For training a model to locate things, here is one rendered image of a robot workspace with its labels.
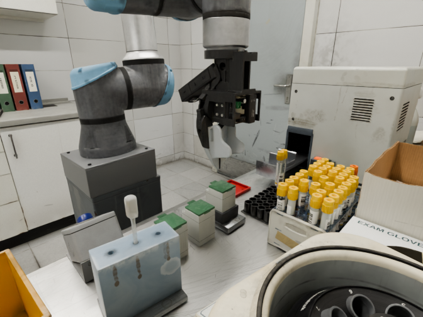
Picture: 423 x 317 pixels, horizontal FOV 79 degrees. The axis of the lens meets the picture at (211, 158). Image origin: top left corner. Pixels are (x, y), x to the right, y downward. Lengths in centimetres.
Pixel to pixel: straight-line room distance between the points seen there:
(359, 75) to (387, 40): 135
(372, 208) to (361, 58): 171
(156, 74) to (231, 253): 50
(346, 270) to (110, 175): 55
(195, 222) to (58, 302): 22
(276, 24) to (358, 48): 65
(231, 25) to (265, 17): 200
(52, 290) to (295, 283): 34
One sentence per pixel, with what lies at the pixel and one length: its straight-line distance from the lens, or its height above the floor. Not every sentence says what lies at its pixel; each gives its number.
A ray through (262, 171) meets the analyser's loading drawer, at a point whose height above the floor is 91.
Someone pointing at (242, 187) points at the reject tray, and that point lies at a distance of 68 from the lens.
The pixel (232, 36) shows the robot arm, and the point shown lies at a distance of 42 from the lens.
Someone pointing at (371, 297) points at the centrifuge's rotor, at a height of 98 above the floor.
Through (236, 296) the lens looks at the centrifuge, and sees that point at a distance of 26.
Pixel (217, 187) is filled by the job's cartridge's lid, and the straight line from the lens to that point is 50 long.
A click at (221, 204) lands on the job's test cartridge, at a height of 93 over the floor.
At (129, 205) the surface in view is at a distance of 31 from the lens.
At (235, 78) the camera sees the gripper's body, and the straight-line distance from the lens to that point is 42.
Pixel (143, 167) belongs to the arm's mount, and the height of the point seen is 91.
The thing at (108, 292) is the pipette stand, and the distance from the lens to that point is 34.
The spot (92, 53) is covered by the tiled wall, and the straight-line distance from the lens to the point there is 274.
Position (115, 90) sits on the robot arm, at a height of 112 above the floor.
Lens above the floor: 118
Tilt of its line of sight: 20 degrees down
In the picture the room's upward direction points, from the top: straight up
